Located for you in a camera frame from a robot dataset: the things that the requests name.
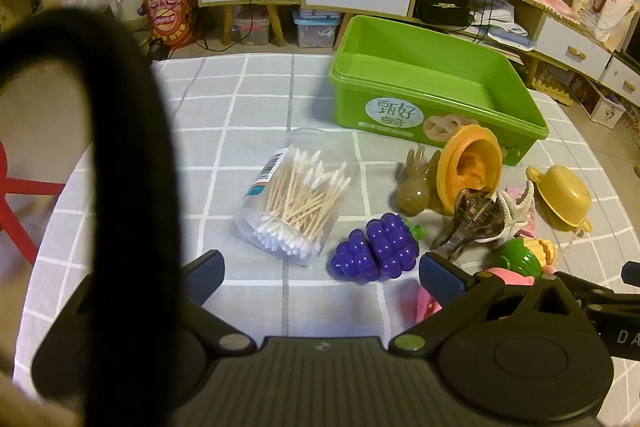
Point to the amber toy octopus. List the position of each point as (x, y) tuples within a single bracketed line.
[(415, 192)]

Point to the green yellow toy corn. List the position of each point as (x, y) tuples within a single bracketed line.
[(520, 257)]

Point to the grey checked tablecloth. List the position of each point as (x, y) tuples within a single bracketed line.
[(280, 107)]

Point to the folded linens pile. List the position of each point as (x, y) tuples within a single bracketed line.
[(500, 19)]

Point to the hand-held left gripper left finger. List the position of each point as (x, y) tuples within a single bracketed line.
[(207, 269)]

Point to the wooden low sideboard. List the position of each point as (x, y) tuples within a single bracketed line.
[(525, 2)]

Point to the yellow egg carton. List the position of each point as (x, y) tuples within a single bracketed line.
[(550, 87)]

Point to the red snack bag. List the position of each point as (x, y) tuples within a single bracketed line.
[(167, 9)]

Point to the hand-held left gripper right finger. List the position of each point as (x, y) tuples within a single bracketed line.
[(442, 277)]

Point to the white starfish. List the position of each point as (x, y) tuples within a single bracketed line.
[(515, 212)]

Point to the white patterned crate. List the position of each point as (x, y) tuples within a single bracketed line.
[(607, 107)]

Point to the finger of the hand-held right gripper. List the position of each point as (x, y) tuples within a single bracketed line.
[(632, 272), (617, 302)]

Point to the yellow toy pot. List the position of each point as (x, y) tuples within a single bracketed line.
[(560, 192)]

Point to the clear storage box pink contents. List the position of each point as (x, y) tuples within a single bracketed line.
[(252, 27)]

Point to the black case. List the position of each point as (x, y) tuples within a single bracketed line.
[(442, 2)]

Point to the purple toy grapes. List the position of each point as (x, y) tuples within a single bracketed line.
[(380, 242)]

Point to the pink toy pig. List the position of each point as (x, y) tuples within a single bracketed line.
[(505, 276)]

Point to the clear storage box blue lid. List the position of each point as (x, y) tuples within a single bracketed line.
[(315, 29)]

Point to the person's left forearm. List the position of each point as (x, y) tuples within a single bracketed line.
[(25, 402)]

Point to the clear cotton swab jar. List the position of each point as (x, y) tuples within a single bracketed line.
[(300, 202)]

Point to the green plastic box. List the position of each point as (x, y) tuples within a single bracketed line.
[(425, 72)]

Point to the white paper bag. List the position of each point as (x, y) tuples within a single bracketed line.
[(612, 2)]

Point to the red chair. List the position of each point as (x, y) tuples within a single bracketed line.
[(30, 187)]

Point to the orange toy bowl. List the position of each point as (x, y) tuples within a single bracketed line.
[(470, 167)]

